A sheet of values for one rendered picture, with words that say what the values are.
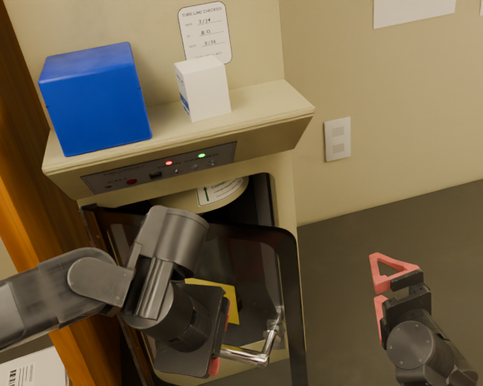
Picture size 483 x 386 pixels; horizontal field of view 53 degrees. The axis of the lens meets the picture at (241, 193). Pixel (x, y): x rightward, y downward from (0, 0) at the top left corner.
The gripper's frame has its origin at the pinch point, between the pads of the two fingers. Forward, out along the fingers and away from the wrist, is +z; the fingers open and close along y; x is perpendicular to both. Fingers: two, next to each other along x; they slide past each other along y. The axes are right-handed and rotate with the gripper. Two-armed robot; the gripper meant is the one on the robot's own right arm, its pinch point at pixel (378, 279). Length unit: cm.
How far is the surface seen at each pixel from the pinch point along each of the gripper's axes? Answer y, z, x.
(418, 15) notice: 16, 55, -41
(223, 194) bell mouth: 14.6, 14.9, 17.8
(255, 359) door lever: 3.2, -7.6, 21.8
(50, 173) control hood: 34.2, 2.1, 36.1
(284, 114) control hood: 31.5, 1.8, 8.7
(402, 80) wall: 1, 55, -36
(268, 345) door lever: 2.7, -6.0, 19.5
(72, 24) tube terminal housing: 46, 14, 29
